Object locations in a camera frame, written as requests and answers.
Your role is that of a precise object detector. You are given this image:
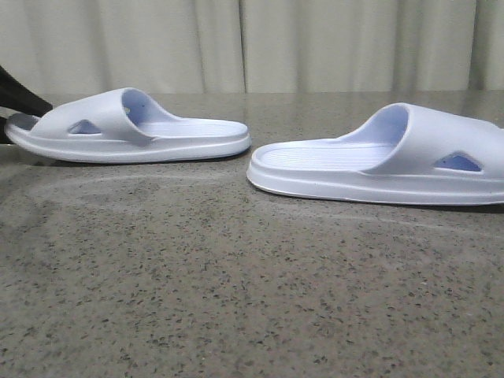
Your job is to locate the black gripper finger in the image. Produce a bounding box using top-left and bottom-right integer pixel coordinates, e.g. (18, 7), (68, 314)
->
(0, 67), (53, 117)

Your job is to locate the light blue slipper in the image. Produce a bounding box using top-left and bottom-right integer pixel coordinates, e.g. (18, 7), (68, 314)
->
(5, 87), (251, 163)
(246, 103), (503, 206)

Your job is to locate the beige curtain backdrop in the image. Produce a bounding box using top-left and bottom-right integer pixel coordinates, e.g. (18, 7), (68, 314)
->
(1, 1), (503, 94)

